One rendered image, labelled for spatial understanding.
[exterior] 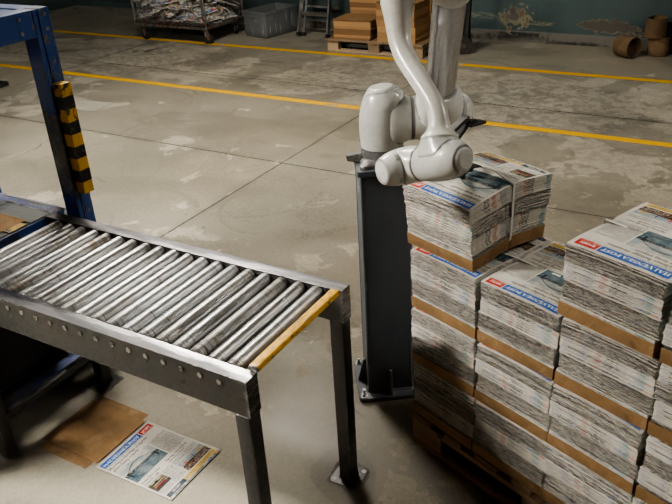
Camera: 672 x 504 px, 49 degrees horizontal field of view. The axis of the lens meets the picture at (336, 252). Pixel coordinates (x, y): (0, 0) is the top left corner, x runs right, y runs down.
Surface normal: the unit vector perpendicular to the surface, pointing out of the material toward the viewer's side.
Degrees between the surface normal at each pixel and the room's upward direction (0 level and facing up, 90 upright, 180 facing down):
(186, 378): 90
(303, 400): 0
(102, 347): 90
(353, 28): 89
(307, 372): 0
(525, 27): 90
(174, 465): 0
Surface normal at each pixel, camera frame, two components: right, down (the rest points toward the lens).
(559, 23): -0.50, 0.43
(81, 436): -0.05, -0.88
